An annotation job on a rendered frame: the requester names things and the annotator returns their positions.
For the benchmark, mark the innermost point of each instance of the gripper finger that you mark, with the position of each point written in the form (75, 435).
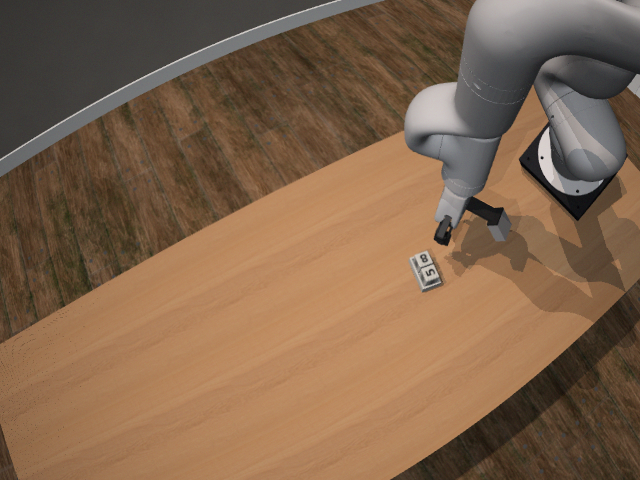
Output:
(443, 235)

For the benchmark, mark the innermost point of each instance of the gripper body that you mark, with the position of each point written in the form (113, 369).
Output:
(453, 205)

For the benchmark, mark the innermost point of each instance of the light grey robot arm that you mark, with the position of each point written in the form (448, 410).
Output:
(506, 43)

